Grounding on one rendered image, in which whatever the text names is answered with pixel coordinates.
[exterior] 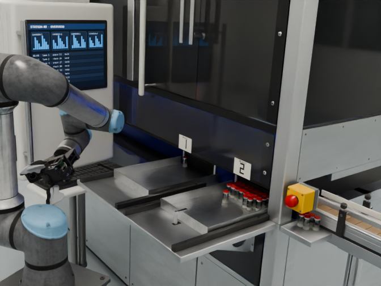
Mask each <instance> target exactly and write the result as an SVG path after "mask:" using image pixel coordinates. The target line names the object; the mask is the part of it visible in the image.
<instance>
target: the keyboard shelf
mask: <svg viewBox="0 0 381 286"><path fill-rule="evenodd" d="M27 189H28V190H30V191H31V192H33V193H35V194H36V195H38V196H39V197H41V198H43V199H44V200H46V199H47V195H46V190H44V189H42V188H40V187H39V186H37V185H35V184H33V183H31V184H28V185H27ZM59 192H62V193H64V199H67V198H69V197H73V196H77V195H80V194H83V193H86V192H87V191H85V190H84V189H83V188H82V187H80V186H79V185H77V186H74V187H70V188H66V189H63V190H59Z"/></svg>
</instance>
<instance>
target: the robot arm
mask: <svg viewBox="0 0 381 286"><path fill-rule="evenodd" d="M19 101H20V102H30V103H38V104H42V105H44V106H46V107H50V108H53V107H56V108H58V109H59V111H60V117H61V121H62V126H63V132H64V135H65V139H64V140H63V141H62V142H61V143H60V145H59V146H58V148H57V149H56V151H55V152H54V155H53V156H51V157H49V158H47V159H45V160H43V161H42V160H38V161H34V162H32V163H31V164H29V165H28V166H26V167H25V168H24V169H23V170H22V171H21V172H20V173H19V175H21V176H22V175H25V176H26V178H27V179H28V181H29V182H30V183H34V182H36V181H38V180H40V179H42V178H43V180H44V181H45V184H48V185H50V188H48V189H46V195H47V199H46V204H43V205H40V204H34V205H30V206H29V207H27V208H25V203H24V196H23V195H22V194H20V193H19V192H18V176H17V166H16V148H15V130H14V112H13V110H14V109H15V108H16V107H17V106H18V105H19ZM123 126H124V114H123V113H122V112H121V111H117V110H110V109H108V108H107V107H105V106H104V105H102V104H101V103H99V102H98V101H96V100H95V99H93V98H91V97H90V96H88V95H87V94H85V93H84V92H82V91H80V90H79V89H77V88H76V87H74V86H73V85H71V84H70V83H69V80H68V79H67V78H66V77H65V76H64V75H63V74H61V73H60V72H58V71H57V70H55V69H54V68H52V67H50V66H49V65H47V64H45V63H43V62H41V61H39V60H37V59H35V58H32V57H29V56H25V55H20V54H7V53H0V246H3V247H7V248H10V249H14V250H19V251H22V252H24V261H25V265H24V268H23V272H22V277H21V278H20V282H19V286H75V275H74V272H73V270H72V268H71V265H70V263H69V260H68V245H67V231H68V225H67V220H66V215H65V213H64V211H63V210H61V209H60V208H59V207H56V206H54V205H55V204H56V203H58V202H59V201H61V200H63V199H64V193H62V192H59V184H62V183H66V182H69V181H70V179H71V178H72V177H73V175H74V174H75V170H74V169H73V164H74V163H75V162H76V161H77V160H78V159H80V155H81V153H82V152H83V151H84V149H85V148H86V146H87V145H88V144H89V143H90V140H91V138H92V132H91V131H90V130H95V131H103V132H109V133H119V132H121V130H122V129H123ZM70 175H71V177H70V179H67V178H68V177H69V176H70Z"/></svg>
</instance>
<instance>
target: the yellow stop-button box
mask: <svg viewBox="0 0 381 286"><path fill-rule="evenodd" d="M318 193H319V189H318V188H315V187H313V186H310V185H308V184H305V183H303V182H300V183H297V184H293V185H291V186H288V188H287V196H288V195H294V196H295V197H296V198H297V201H298V203H297V206H296V207H293V208H291V209H293V210H295V211H297V212H299V213H301V214H303V213H306V212H309V211H311V210H315V209H316V206H317V201H318ZM286 206H287V205H286ZM287 207H288V206H287ZM288 208H289V207H288Z"/></svg>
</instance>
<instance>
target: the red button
mask: <svg viewBox="0 0 381 286"><path fill-rule="evenodd" d="M297 203H298V201H297V198H296V197H295V196H294V195H288V196H286V198H285V204H286V205H287V206H288V207H289V208H293V207H296V206H297Z"/></svg>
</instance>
